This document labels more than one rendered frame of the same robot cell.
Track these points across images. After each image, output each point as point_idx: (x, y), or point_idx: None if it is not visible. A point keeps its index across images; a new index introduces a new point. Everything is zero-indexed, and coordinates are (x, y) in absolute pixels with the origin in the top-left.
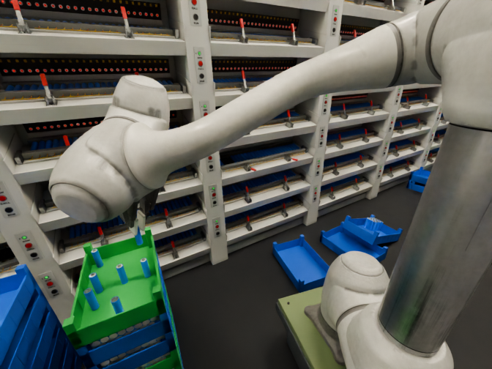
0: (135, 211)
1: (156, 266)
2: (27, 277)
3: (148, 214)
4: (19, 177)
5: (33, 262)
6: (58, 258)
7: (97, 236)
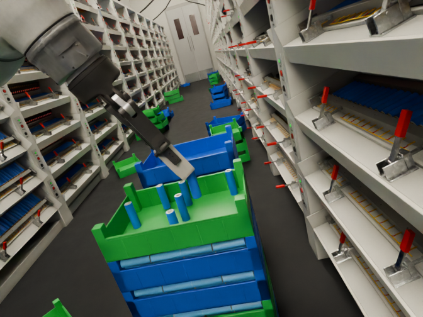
0: (138, 135)
1: (153, 228)
2: (225, 153)
3: (155, 154)
4: (286, 52)
5: (296, 156)
6: (310, 170)
7: (347, 182)
